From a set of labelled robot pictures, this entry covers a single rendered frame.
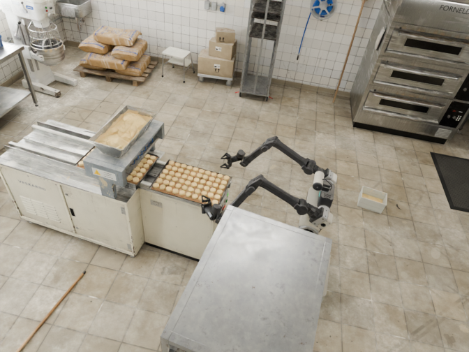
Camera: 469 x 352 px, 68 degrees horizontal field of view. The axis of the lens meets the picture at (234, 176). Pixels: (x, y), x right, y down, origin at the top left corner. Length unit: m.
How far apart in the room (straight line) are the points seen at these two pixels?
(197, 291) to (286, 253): 0.40
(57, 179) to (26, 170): 0.31
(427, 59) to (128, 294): 4.57
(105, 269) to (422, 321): 2.99
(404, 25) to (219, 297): 4.54
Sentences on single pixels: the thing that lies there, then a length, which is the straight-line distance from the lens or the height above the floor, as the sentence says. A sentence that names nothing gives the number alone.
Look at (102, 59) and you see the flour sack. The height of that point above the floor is 0.38.
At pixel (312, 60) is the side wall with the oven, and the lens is 6.43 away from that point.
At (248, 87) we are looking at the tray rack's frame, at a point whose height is 0.15.
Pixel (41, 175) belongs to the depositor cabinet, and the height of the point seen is 0.84.
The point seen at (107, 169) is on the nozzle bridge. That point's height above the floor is 1.16.
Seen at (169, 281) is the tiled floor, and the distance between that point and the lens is 3.48.
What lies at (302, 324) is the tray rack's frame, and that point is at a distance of 1.34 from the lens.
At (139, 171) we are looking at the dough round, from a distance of 3.13.
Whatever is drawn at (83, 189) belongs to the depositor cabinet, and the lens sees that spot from 3.15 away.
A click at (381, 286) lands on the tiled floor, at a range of 3.91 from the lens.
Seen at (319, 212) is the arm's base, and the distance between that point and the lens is 2.55.
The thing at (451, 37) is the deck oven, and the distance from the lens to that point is 5.49.
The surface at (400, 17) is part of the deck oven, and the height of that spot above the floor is 1.70.
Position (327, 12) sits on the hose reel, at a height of 1.37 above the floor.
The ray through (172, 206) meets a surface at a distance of 3.04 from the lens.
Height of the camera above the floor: 2.99
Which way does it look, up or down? 42 degrees down
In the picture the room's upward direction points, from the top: 8 degrees clockwise
